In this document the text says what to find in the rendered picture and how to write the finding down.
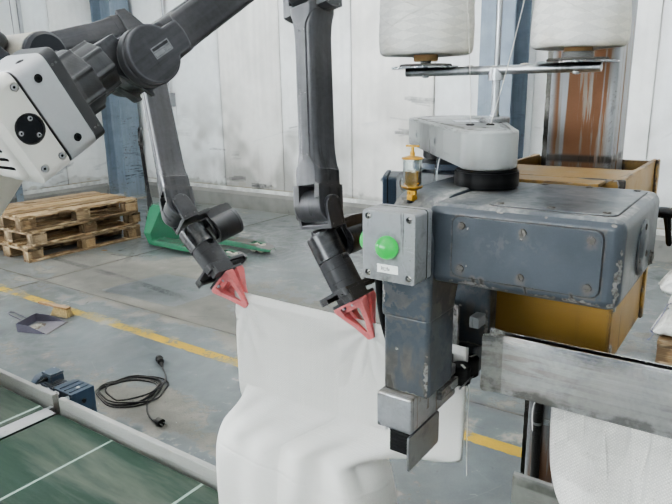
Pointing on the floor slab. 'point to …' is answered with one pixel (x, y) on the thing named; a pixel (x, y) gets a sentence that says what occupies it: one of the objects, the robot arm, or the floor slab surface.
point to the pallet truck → (159, 235)
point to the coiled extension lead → (137, 396)
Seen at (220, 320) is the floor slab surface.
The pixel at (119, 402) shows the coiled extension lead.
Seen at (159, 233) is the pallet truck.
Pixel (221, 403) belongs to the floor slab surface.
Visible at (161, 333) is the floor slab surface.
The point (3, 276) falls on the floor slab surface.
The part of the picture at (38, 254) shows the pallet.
